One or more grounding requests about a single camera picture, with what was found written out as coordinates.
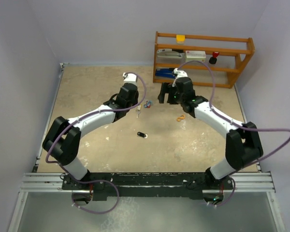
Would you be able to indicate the red black stamp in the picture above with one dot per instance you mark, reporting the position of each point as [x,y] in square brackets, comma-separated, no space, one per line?
[213,58]

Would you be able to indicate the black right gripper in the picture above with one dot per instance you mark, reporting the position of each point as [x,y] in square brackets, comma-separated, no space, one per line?
[166,88]

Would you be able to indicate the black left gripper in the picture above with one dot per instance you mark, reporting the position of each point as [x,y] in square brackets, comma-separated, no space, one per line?
[135,101]

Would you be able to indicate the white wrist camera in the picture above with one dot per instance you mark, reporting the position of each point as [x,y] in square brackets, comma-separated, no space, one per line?
[130,78]
[177,73]

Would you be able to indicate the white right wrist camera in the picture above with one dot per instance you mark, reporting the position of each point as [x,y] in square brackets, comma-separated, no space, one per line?
[177,73]

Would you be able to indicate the white red cardboard box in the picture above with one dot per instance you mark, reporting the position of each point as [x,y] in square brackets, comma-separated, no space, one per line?
[192,55]

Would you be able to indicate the wooden shelf rack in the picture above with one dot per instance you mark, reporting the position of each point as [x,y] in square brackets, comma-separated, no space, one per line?
[241,56]

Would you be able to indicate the yellow tag key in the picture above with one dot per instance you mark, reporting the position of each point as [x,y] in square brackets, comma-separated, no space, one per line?
[138,110]

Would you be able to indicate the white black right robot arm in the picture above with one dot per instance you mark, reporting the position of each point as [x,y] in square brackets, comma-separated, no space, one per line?
[243,144]

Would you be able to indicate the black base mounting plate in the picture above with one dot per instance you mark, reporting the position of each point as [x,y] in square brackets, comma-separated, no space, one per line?
[190,185]

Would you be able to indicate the yellow lidded jar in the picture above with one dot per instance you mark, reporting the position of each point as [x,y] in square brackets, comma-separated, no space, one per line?
[180,39]

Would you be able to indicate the blue black stapler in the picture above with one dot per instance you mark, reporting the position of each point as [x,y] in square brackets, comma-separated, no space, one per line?
[165,72]

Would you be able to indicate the orange carabiner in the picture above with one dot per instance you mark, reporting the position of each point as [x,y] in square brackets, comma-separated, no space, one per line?
[182,117]

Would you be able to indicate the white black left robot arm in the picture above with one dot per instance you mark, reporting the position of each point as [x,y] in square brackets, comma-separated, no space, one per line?
[63,138]

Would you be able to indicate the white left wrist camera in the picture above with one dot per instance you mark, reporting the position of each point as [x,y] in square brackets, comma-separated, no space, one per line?
[130,78]

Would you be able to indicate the grey stapler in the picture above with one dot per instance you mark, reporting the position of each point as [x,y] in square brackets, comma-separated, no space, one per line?
[168,55]

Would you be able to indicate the black key fob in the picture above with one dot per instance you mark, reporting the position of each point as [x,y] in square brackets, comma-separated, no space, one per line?
[141,134]

